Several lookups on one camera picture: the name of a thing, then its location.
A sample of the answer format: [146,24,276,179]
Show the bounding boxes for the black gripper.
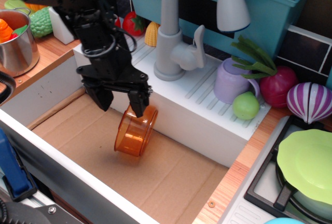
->
[76,32,151,118]

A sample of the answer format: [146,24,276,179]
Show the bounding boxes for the white toy sink unit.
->
[1,38,270,223]

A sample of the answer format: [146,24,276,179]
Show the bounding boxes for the black cable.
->
[0,71,17,105]

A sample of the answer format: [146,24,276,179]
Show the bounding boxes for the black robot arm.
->
[23,0,152,118]

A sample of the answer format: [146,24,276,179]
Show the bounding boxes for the yellow toy corn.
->
[144,22,160,47]

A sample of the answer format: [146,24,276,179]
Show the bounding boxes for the orange toy carrot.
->
[0,19,13,43]

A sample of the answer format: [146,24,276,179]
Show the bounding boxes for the teal plastic bin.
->
[126,0,322,61]

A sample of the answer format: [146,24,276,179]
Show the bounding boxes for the red toy strawberry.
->
[122,11,146,36]

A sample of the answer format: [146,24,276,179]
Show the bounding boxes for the green toy pear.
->
[232,92,260,120]

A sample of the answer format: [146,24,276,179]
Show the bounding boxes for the white salt shaker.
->
[49,7,75,45]

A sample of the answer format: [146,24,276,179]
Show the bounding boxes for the red toy radish with leaves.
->
[231,36,299,108]

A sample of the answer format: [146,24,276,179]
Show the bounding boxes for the light blue plastic bowl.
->
[265,217,305,224]

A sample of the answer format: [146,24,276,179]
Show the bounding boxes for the grey toy faucet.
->
[154,0,251,81]

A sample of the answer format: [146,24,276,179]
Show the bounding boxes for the lilac plastic cup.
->
[214,58,260,104]

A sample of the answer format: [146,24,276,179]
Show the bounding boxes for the red white toy apple half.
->
[115,17,121,28]

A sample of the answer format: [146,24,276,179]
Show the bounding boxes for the lime green plastic plate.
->
[276,129,331,205]

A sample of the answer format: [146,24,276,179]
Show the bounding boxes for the green bumpy toy gourd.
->
[30,6,53,38]

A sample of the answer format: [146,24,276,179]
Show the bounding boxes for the light green plastic plate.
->
[4,0,32,12]

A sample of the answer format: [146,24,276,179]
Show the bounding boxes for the stainless steel pot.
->
[1,9,40,77]

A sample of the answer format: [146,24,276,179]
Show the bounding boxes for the orange toy pumpkin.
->
[24,3,48,12]

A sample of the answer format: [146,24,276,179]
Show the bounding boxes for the blue clamp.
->
[1,129,38,202]

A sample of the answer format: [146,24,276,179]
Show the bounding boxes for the purple white striped toy onion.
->
[286,82,331,124]

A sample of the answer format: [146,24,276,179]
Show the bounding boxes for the orange translucent plastic pot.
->
[114,105,158,157]

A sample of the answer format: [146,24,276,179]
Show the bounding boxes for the cardboard sheet in sink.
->
[28,90,228,223]

